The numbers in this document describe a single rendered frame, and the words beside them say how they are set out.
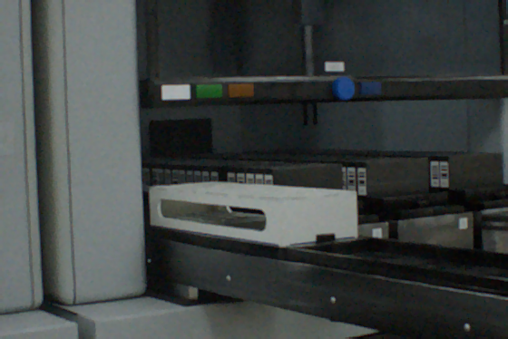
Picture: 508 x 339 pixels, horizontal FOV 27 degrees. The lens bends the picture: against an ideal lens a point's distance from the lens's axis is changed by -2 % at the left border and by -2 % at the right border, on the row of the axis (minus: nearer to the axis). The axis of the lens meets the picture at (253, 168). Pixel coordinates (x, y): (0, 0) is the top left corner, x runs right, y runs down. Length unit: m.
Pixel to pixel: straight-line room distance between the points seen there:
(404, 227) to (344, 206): 0.27
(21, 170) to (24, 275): 0.12
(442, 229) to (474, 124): 0.30
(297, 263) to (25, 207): 0.34
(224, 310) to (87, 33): 0.36
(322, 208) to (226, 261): 0.12
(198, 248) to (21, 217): 0.20
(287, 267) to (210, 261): 0.15
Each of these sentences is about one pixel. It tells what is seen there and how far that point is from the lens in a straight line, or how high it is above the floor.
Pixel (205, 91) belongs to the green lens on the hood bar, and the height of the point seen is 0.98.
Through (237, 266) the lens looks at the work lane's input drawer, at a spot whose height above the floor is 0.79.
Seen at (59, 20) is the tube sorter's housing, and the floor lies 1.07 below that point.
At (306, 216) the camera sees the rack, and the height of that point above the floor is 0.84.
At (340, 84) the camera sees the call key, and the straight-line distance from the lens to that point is 1.38.
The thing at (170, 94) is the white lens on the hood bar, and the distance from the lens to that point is 1.26.
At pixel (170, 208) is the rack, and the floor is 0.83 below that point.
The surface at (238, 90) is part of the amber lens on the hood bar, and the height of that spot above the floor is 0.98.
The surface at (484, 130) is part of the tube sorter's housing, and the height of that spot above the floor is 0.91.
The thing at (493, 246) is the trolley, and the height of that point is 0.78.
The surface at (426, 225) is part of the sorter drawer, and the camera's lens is 1.41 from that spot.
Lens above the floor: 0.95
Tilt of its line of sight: 3 degrees down
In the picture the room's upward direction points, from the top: 2 degrees counter-clockwise
